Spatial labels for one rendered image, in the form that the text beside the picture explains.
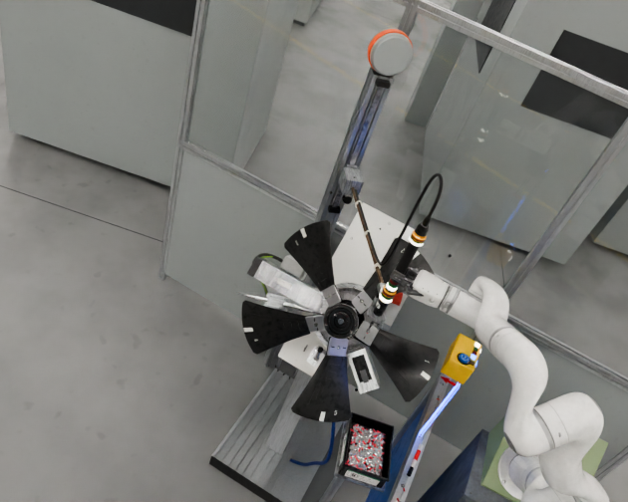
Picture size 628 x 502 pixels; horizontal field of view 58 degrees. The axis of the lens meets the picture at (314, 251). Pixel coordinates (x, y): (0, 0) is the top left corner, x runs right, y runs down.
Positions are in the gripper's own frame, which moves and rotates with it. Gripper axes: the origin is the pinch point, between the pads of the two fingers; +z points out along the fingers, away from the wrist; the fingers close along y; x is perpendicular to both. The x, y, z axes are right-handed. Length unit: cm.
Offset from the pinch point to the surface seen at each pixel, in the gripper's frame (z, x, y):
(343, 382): -1.3, -47.3, -10.4
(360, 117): 42, 14, 55
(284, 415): 15, -113, 9
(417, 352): -18.2, -30.5, 4.3
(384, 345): -7.1, -30.2, -1.1
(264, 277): 44, -39, 7
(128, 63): 209, -63, 132
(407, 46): 36, 44, 58
